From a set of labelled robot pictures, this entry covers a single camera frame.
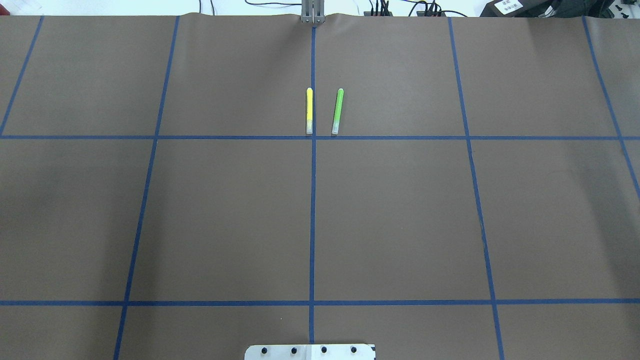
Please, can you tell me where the green highlighter pen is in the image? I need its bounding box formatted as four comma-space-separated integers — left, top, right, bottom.
331, 88, 345, 136

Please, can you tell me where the yellow highlighter pen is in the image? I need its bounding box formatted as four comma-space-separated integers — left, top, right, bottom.
305, 87, 314, 135

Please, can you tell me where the black usb hub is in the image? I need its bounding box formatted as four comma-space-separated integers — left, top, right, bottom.
363, 4, 394, 18

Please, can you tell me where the aluminium frame post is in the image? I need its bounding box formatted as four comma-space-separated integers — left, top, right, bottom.
300, 0, 326, 25

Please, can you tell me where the white camera stand pillar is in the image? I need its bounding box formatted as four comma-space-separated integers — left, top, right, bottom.
244, 343, 377, 360

